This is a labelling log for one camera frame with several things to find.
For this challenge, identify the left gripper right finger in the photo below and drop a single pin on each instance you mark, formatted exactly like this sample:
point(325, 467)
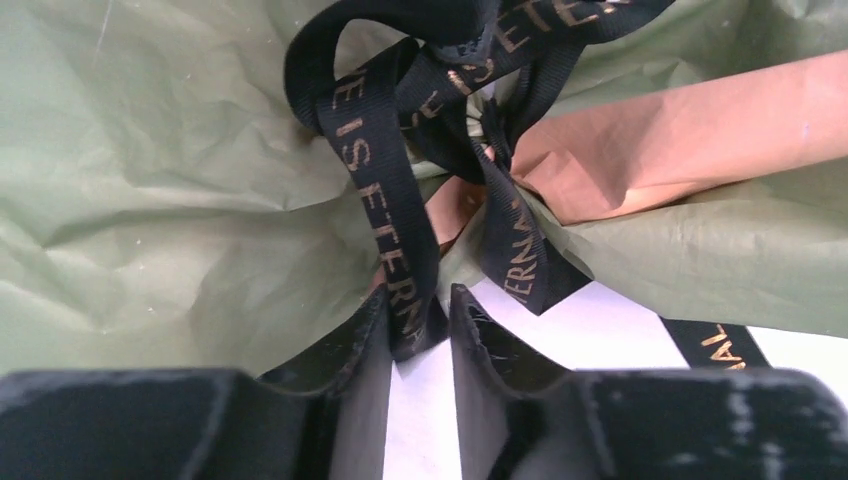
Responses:
point(520, 415)

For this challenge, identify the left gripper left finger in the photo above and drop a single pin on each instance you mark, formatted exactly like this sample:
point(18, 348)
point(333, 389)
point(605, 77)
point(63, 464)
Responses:
point(320, 415)

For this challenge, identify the orange wrapping paper sheet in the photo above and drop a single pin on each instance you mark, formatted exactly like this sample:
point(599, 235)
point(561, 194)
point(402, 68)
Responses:
point(157, 207)

